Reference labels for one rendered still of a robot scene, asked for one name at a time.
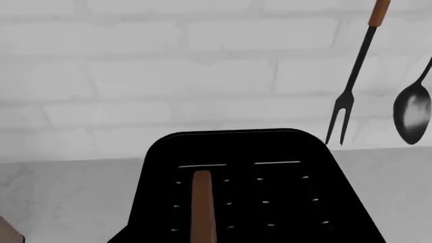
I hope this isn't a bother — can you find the black two-slot toaster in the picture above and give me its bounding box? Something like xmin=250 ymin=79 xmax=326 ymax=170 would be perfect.
xmin=106 ymin=128 xmax=387 ymax=243

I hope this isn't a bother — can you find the black serving spoon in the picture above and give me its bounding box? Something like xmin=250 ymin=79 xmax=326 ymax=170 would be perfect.
xmin=393 ymin=57 xmax=432 ymax=146

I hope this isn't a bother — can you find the black fork with wooden handle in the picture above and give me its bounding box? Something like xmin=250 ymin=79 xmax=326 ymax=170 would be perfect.
xmin=325 ymin=0 xmax=392 ymax=146

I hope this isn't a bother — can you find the brown wooden block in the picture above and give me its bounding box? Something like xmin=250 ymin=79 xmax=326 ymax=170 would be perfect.
xmin=0 ymin=215 xmax=26 ymax=243

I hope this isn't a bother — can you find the brown toast slice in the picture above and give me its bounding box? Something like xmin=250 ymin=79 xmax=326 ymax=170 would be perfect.
xmin=190 ymin=170 xmax=218 ymax=243

